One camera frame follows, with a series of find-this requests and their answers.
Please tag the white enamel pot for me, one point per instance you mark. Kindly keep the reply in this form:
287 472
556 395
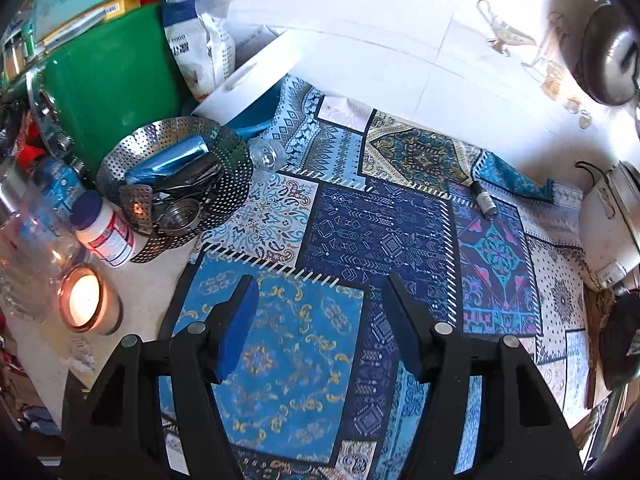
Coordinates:
612 220

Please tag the clear plastic container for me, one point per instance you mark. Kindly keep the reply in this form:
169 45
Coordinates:
35 270

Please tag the gold bird wall hook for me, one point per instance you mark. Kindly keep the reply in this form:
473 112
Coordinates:
510 32

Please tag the white printed bag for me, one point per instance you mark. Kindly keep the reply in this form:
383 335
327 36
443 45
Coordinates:
200 45

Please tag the blue patchwork patterned tablecloth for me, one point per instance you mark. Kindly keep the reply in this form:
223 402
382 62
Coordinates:
380 240

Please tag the small dark dropper bottle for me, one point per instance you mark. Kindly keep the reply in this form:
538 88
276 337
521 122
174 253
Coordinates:
483 201

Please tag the black object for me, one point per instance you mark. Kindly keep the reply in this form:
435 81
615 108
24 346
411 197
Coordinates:
622 340

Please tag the blue label plastic bottle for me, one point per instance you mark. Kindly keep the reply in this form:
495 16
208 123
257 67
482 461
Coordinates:
60 185

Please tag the blue bag roll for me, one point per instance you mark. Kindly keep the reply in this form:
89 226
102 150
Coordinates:
170 162

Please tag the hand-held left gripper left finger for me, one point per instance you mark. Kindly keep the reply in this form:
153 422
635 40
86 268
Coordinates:
240 325

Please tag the green box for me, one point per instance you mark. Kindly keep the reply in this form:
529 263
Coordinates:
120 90

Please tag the black bag roll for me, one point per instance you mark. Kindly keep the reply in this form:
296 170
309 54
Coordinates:
195 185

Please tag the row of gold wall hooks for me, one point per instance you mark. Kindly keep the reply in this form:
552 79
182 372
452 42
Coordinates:
555 80

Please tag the hanging dark pan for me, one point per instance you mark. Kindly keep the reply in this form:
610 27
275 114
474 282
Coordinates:
607 60

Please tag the lit candle in glass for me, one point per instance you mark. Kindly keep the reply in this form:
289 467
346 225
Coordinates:
85 302

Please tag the steel steamer basket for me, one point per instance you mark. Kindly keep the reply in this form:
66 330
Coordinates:
225 180

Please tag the clear glass jar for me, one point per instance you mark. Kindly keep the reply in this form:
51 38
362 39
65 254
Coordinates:
267 155

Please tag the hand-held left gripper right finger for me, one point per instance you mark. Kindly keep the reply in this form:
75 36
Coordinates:
405 325

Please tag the white pill bottle blue cap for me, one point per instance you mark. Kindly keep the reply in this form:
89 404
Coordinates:
107 235

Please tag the blue plastic bag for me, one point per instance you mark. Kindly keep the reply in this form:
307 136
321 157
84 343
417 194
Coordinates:
257 117

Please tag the steel sink strainer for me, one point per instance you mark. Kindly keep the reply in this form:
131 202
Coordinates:
181 216

